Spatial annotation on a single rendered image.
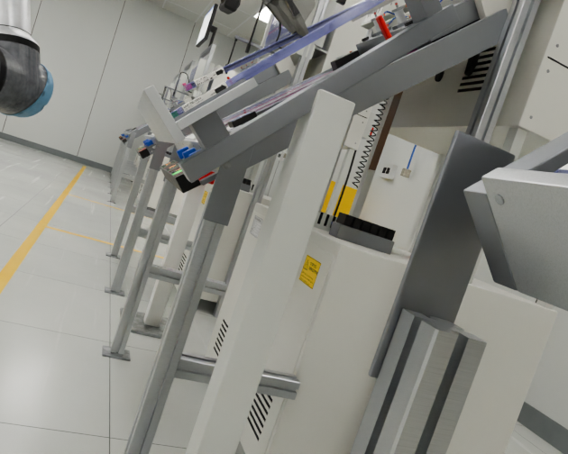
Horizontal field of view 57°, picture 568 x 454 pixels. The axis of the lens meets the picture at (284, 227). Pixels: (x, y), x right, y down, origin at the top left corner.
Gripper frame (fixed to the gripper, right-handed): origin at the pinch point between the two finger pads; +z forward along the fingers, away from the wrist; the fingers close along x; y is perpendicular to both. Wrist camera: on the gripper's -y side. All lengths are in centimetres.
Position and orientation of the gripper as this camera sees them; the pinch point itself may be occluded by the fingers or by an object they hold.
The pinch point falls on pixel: (298, 34)
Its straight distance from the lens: 108.9
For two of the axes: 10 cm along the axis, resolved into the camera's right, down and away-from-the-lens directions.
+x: -4.1, -2.2, 8.9
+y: 7.1, -6.8, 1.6
